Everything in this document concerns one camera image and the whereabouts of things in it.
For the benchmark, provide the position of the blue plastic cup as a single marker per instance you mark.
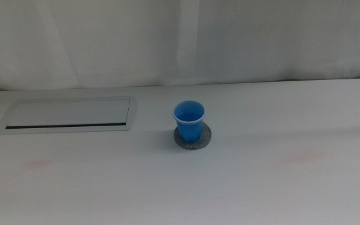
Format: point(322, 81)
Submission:
point(190, 129)

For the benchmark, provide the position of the round grey cup mat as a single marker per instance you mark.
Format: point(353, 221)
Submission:
point(207, 137)

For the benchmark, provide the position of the white fabric backdrop curtain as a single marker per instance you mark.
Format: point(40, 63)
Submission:
point(136, 40)

